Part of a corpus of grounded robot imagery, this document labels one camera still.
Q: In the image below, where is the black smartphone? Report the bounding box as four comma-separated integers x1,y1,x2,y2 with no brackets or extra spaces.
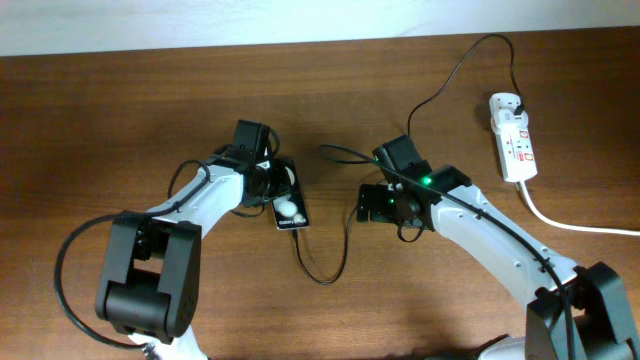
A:
272,159,310,230

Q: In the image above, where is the black charger cable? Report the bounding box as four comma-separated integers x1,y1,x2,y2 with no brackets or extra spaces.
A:
291,32,525,286

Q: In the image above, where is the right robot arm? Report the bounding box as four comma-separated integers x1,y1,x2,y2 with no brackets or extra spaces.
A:
358,135,639,359

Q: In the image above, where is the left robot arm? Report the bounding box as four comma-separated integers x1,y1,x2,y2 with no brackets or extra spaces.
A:
95,120,287,359

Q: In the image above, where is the white USB charger plug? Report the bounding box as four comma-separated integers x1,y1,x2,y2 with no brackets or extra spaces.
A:
489,92,529,134

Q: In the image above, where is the white power strip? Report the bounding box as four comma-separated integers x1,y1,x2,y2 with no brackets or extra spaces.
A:
493,127,537,183

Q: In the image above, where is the white power strip cord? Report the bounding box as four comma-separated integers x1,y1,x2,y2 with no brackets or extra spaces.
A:
516,180,640,237

